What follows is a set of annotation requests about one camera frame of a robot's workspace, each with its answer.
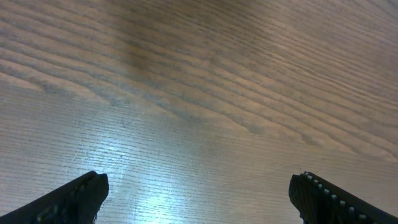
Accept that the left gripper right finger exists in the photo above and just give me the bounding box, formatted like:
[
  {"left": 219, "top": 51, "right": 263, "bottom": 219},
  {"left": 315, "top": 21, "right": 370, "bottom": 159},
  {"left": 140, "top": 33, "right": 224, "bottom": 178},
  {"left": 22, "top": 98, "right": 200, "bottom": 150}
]
[{"left": 289, "top": 171, "right": 397, "bottom": 224}]

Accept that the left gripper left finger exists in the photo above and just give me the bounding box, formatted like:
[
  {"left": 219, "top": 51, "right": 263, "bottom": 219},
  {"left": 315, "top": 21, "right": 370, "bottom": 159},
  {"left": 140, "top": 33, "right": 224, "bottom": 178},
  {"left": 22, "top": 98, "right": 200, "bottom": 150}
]
[{"left": 1, "top": 171, "right": 109, "bottom": 224}]

